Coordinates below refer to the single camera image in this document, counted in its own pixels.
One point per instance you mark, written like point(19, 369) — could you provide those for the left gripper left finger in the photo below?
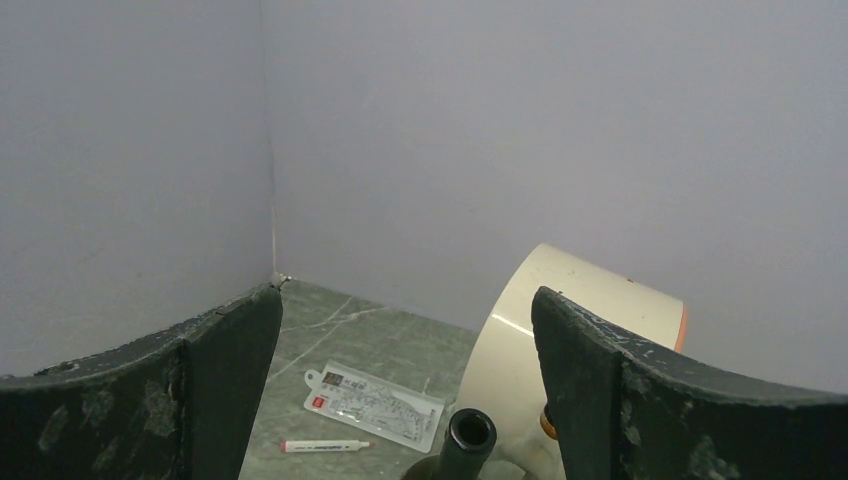
point(176, 404)

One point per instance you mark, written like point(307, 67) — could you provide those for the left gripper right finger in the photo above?
point(625, 407)

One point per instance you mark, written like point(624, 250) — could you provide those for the dark green wine bottle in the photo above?
point(470, 438)

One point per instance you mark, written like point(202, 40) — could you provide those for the white marker pen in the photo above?
point(323, 446)

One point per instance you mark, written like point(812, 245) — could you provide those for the cream cylindrical drum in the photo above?
point(503, 377)

